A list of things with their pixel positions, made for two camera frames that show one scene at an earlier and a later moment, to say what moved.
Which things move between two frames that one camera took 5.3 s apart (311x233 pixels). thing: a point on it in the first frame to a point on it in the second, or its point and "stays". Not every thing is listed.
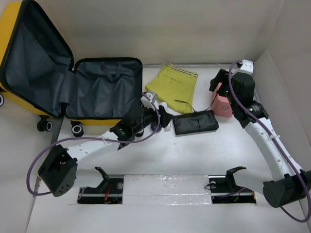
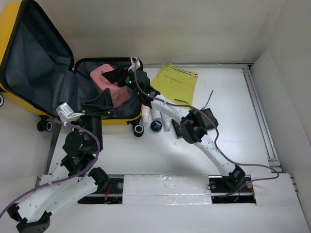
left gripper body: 162,121 to 102,112
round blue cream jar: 153,126 stays
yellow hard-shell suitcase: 37,73 stays
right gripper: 222,76 to 118,74
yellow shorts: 174,87 stays
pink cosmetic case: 220,105 to 119,93
